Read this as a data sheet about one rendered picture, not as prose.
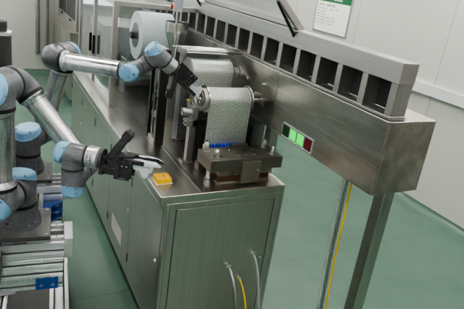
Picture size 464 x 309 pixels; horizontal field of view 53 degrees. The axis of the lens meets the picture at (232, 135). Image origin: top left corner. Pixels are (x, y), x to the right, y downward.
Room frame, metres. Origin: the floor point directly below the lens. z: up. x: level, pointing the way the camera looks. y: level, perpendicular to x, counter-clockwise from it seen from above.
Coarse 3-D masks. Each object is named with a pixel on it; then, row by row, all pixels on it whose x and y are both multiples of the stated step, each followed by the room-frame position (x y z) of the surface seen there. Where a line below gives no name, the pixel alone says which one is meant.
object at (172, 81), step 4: (172, 76) 2.14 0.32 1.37; (176, 76) 2.14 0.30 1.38; (172, 80) 2.13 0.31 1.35; (176, 80) 2.13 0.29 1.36; (168, 84) 2.15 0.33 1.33; (172, 84) 2.12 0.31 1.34; (168, 88) 2.13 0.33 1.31; (172, 88) 2.13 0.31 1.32; (168, 92) 2.12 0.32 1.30; (172, 92) 2.13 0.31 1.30; (168, 96) 2.12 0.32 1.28; (172, 96) 2.13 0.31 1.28
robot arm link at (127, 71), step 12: (48, 48) 2.05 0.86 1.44; (60, 48) 2.06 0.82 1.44; (48, 60) 2.01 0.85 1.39; (60, 60) 2.00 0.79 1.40; (72, 60) 2.00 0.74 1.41; (84, 60) 1.99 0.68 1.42; (96, 60) 1.99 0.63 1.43; (108, 60) 2.00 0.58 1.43; (96, 72) 1.99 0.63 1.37; (108, 72) 1.97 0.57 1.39; (120, 72) 1.94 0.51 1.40; (132, 72) 1.94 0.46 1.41
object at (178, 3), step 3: (174, 0) 2.73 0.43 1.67; (177, 0) 2.71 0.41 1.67; (180, 0) 2.71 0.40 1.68; (183, 0) 2.72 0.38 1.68; (171, 3) 2.73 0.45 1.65; (174, 3) 2.72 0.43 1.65; (177, 3) 2.71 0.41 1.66; (180, 3) 2.71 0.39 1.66; (183, 3) 2.72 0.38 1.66; (171, 6) 2.72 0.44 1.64; (174, 6) 2.71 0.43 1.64; (177, 6) 2.71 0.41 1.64; (180, 6) 2.71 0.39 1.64; (174, 9) 2.71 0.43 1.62; (177, 9) 2.71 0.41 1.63; (180, 9) 2.71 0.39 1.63
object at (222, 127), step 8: (208, 112) 2.20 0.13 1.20; (216, 112) 2.22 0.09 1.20; (224, 112) 2.24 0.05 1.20; (232, 112) 2.27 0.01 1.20; (240, 112) 2.29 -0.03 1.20; (248, 112) 2.31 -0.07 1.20; (208, 120) 2.20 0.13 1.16; (216, 120) 2.22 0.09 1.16; (224, 120) 2.25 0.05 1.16; (232, 120) 2.27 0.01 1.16; (240, 120) 2.29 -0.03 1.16; (248, 120) 2.31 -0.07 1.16; (208, 128) 2.20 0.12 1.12; (216, 128) 2.23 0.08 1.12; (224, 128) 2.25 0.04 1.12; (232, 128) 2.27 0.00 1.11; (240, 128) 2.30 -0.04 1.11; (208, 136) 2.21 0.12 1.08; (216, 136) 2.23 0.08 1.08; (224, 136) 2.25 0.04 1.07; (232, 136) 2.28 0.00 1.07; (240, 136) 2.30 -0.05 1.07
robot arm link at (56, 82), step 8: (64, 48) 2.11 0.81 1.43; (72, 48) 2.17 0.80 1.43; (56, 72) 2.13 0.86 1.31; (64, 72) 2.14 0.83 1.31; (72, 72) 2.19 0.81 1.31; (48, 80) 2.16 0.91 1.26; (56, 80) 2.14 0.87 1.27; (64, 80) 2.17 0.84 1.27; (48, 88) 2.15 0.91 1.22; (56, 88) 2.15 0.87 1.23; (64, 88) 2.19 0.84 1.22; (48, 96) 2.15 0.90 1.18; (56, 96) 2.15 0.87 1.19; (56, 104) 2.16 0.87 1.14; (48, 136) 2.14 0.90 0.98
